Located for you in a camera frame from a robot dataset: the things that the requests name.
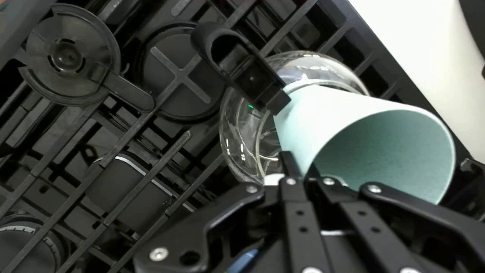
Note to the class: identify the teal plastic cup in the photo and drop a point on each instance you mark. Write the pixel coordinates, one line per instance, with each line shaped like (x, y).
(364, 152)

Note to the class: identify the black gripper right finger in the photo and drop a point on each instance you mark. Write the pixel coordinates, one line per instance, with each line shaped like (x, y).
(364, 228)

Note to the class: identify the black and steel gas stove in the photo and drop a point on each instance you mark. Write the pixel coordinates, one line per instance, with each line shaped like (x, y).
(167, 168)

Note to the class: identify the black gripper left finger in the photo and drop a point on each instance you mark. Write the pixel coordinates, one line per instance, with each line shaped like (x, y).
(297, 228)

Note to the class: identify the round black carafe lid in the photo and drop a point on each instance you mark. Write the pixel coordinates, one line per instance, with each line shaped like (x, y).
(68, 55)

